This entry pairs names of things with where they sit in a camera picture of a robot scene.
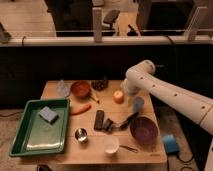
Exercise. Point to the yellow red apple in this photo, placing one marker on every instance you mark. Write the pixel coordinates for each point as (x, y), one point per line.
(118, 97)

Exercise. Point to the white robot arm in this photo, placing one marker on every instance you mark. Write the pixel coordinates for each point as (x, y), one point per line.
(195, 107)

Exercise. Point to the blue plastic cup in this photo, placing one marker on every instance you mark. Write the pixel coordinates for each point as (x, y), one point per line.
(138, 104)

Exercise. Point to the small metal cup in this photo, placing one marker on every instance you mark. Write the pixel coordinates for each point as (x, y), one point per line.
(81, 135)

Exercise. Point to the white plastic cup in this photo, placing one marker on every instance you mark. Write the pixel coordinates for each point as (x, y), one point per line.
(110, 145)

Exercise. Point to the dark grapes bunch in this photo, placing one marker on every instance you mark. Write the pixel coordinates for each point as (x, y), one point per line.
(99, 84)

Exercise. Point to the wooden stick utensil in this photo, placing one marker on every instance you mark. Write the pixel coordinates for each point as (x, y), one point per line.
(94, 97)

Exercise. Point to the orange bowl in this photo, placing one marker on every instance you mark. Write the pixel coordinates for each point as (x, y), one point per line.
(80, 89)

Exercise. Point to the dark brown rectangular block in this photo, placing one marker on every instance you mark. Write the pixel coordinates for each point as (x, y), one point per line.
(99, 120)

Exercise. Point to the small dark block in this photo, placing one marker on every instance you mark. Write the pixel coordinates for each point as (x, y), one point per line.
(107, 126)

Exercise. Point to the black spatula utensil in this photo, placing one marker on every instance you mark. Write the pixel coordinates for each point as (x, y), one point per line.
(123, 125)

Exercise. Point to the clear plastic bag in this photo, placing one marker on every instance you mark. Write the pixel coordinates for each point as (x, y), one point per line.
(63, 89)

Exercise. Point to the purple bowl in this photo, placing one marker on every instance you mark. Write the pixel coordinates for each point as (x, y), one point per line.
(144, 130)

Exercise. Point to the metal spoon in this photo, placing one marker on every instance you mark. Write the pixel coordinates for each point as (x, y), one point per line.
(129, 148)

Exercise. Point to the blue sponge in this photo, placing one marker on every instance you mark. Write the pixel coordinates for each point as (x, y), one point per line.
(48, 115)

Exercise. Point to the black office chair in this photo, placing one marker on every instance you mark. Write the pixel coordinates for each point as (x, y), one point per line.
(109, 19)

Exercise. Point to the blue round device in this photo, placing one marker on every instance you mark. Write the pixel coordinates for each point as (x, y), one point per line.
(170, 144)

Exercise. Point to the green plastic tray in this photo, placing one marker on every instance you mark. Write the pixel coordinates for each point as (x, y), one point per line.
(35, 135)

